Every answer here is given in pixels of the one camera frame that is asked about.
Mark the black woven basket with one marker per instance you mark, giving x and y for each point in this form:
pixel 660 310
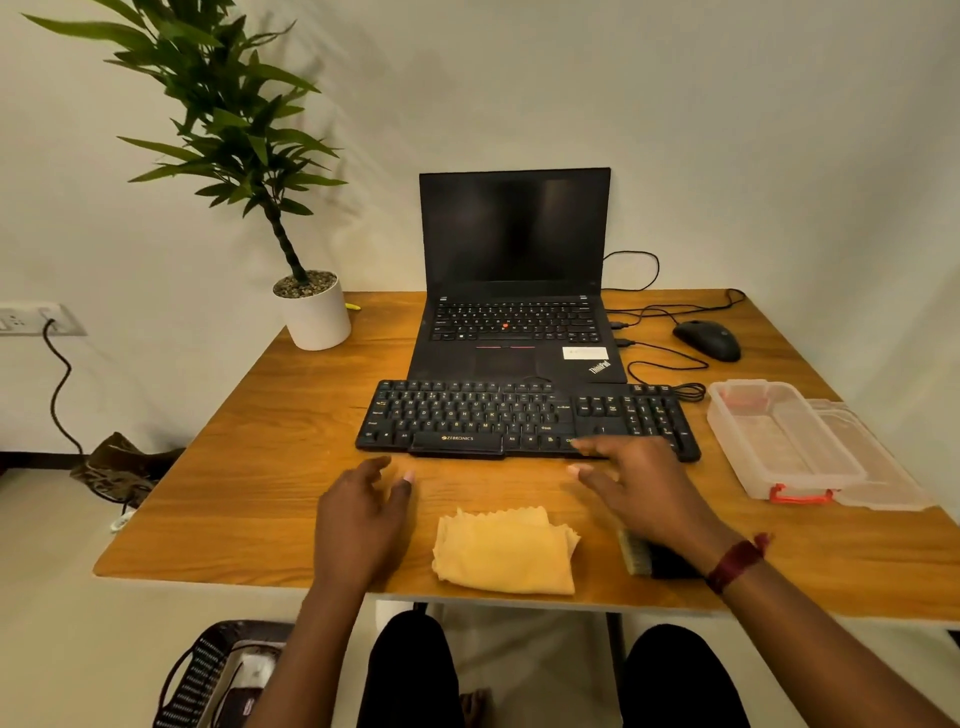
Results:
pixel 191 675

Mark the person's bare foot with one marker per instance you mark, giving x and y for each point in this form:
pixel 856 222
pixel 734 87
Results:
pixel 475 709

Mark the person's left forearm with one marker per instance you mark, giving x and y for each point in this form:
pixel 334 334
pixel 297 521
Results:
pixel 300 667

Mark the black computer mouse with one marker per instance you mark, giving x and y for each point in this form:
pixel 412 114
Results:
pixel 706 340

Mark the brown patterned bag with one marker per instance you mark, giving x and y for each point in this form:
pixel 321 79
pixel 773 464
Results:
pixel 120 469

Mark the white plant pot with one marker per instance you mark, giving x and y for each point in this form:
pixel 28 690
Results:
pixel 319 319

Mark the clear lid with orange clips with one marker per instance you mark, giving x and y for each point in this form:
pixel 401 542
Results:
pixel 877 465

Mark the red wrist band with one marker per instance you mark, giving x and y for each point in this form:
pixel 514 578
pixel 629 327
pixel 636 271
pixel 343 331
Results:
pixel 735 562

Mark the person's black trousers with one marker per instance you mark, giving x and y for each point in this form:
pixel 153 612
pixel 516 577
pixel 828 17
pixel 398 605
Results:
pixel 412 675

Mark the black keyboard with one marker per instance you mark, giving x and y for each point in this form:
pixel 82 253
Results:
pixel 465 416

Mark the white wall socket panel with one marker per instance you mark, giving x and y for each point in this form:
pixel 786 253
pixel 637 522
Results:
pixel 34 319

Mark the green leafy plant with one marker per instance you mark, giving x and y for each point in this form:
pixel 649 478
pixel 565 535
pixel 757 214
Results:
pixel 225 112

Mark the yellow cloth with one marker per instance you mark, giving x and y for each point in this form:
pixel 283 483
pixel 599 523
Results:
pixel 502 555

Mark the white flower bunch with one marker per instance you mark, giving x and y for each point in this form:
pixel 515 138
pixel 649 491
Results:
pixel 124 517

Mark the clear plastic container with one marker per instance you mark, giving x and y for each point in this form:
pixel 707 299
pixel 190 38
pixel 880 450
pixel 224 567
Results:
pixel 780 435

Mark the person's right hand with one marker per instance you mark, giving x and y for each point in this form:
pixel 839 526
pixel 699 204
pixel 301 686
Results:
pixel 660 495

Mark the black cleaning brush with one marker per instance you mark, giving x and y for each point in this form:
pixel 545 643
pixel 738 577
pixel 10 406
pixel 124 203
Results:
pixel 645 559

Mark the black power adapter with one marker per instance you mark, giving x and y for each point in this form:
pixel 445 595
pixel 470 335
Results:
pixel 240 709

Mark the black laptop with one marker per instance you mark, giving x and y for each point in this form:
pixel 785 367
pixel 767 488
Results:
pixel 517 225

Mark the person's right forearm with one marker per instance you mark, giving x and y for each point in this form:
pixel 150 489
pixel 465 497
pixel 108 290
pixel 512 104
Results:
pixel 825 660

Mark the person's left hand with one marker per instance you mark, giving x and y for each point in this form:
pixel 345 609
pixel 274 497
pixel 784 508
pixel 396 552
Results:
pixel 360 532

